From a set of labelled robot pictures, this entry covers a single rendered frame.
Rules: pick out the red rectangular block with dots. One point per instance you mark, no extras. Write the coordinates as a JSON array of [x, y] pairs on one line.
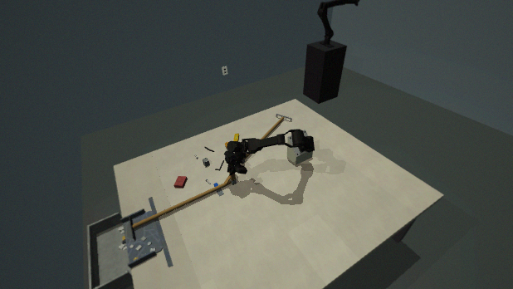
[[180, 182]]

